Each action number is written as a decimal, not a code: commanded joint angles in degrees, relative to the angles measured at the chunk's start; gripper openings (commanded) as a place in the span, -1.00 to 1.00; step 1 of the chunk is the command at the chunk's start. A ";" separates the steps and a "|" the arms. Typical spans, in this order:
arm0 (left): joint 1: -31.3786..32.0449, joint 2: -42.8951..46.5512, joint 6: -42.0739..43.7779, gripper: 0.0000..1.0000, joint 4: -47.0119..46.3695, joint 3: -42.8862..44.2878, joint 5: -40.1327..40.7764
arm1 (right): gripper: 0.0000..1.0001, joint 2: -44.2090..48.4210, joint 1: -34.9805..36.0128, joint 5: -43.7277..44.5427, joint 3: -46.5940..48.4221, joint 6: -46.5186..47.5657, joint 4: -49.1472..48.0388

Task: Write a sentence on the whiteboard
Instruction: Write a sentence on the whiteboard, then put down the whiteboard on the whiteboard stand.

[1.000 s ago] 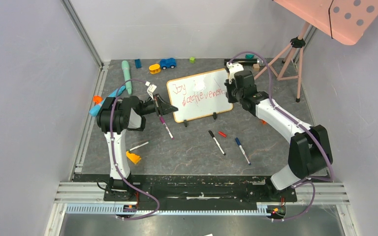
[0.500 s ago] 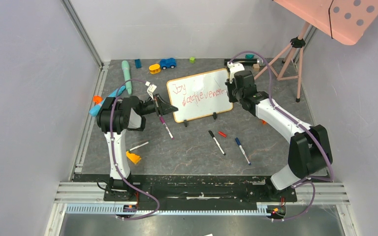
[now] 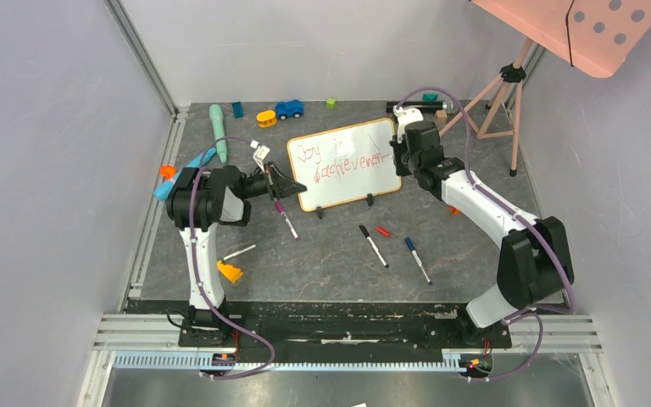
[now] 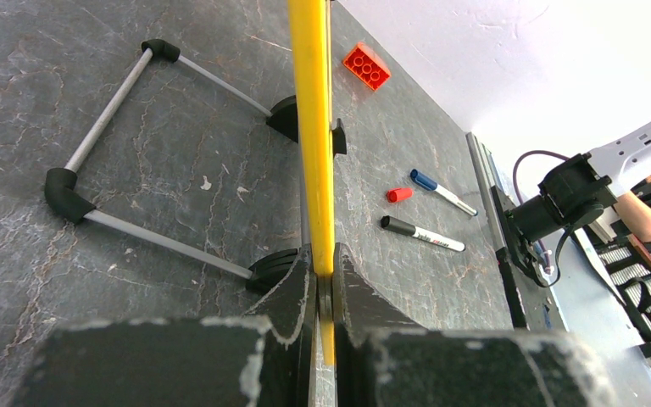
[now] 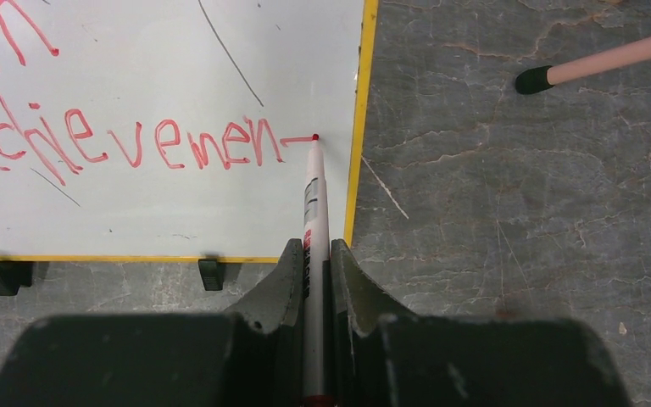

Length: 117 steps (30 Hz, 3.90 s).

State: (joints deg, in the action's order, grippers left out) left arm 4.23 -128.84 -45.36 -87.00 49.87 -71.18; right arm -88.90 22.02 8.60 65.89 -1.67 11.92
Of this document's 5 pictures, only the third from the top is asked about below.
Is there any pink tripod stand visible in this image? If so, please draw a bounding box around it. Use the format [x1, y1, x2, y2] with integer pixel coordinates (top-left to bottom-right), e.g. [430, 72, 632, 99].
[439, 37, 534, 177]

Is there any blue toy car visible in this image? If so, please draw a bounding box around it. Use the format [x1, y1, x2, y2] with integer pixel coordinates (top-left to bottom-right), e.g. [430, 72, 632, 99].
[275, 99, 304, 120]

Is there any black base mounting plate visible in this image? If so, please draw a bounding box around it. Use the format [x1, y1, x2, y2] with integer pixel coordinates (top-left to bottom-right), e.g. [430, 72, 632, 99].
[125, 300, 512, 364]

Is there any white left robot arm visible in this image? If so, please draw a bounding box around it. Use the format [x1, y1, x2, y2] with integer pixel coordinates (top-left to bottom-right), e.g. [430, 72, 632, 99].
[165, 162, 308, 346]

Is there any orange wedge block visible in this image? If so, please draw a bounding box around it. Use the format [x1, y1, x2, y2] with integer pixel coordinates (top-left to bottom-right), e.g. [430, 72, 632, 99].
[217, 260, 243, 284]

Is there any black cylinder tube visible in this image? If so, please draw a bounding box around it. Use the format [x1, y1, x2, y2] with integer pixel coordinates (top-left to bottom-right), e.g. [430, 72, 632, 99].
[386, 101, 447, 114]

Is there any dark blue block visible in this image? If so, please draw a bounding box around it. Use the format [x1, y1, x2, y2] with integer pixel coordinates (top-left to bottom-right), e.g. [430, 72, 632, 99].
[231, 102, 245, 119]

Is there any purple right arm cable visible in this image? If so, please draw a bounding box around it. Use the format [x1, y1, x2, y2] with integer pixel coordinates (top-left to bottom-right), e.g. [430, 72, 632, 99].
[395, 86, 577, 384]

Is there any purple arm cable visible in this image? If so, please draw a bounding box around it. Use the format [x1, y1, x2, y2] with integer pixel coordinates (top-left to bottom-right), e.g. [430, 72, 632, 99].
[187, 137, 277, 382]
[395, 86, 577, 384]

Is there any yellow oval toy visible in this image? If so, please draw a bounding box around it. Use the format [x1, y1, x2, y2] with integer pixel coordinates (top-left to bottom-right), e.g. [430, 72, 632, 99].
[256, 109, 278, 128]

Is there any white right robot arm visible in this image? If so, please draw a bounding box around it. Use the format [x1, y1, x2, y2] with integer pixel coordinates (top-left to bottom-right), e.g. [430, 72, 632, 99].
[390, 120, 574, 346]

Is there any clear plastic ball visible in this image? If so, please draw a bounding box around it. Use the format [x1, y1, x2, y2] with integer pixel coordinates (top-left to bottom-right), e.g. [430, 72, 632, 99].
[442, 98, 459, 114]

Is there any blue capped whiteboard marker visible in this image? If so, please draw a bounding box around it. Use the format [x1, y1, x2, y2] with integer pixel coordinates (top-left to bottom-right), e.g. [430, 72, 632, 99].
[404, 237, 433, 285]

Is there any white whiteboard orange frame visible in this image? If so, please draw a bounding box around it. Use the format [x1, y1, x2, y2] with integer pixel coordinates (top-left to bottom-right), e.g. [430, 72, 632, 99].
[287, 118, 402, 212]

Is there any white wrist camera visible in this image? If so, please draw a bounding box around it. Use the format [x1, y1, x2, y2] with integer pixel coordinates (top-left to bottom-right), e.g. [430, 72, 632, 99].
[250, 140, 270, 172]
[392, 107, 424, 143]

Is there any teal block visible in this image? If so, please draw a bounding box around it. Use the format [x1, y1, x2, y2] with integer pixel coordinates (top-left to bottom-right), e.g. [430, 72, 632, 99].
[421, 93, 439, 102]

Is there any black capped whiteboard marker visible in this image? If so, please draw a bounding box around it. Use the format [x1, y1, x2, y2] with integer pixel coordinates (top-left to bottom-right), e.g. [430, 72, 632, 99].
[359, 225, 389, 268]

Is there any beige wooden cube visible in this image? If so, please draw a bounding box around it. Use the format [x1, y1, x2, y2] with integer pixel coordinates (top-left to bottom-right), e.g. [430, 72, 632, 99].
[434, 110, 449, 124]

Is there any green capped whiteboard marker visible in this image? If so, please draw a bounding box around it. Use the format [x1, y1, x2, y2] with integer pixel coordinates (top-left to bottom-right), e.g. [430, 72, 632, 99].
[218, 243, 257, 263]

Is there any red marker cap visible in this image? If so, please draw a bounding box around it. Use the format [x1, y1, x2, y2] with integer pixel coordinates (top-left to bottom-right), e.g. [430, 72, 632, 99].
[376, 226, 391, 237]

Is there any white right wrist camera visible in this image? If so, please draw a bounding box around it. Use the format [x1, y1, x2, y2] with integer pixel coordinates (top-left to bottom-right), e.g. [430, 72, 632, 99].
[392, 107, 424, 143]

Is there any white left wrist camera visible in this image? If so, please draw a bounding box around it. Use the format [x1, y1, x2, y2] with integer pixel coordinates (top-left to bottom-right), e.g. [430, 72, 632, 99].
[250, 140, 270, 172]

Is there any orange toy piece left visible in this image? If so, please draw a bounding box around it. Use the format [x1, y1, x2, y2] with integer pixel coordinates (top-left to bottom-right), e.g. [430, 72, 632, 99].
[159, 164, 178, 180]

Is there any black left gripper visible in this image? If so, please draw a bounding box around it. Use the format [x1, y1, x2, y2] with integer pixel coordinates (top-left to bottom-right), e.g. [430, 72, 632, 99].
[240, 162, 307, 202]

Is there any white comb cable duct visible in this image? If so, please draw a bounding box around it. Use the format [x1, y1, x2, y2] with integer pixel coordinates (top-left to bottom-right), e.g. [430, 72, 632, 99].
[113, 350, 466, 373]

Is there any light blue toy tube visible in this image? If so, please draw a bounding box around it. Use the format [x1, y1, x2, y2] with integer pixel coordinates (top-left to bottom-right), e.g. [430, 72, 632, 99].
[153, 148, 217, 202]

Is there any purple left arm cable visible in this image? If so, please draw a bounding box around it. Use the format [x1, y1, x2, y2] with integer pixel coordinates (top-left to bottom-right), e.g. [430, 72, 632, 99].
[187, 137, 277, 382]

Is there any purple capped whiteboard marker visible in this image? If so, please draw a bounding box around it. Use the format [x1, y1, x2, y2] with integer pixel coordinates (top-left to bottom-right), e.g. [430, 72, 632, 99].
[274, 200, 299, 241]

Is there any mint green toy tube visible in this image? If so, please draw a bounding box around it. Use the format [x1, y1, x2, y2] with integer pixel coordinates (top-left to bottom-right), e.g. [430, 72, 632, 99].
[209, 104, 228, 164]

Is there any pink perforated board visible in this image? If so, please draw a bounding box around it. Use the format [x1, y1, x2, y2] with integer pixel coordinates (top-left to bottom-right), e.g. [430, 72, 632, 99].
[473, 0, 651, 79]

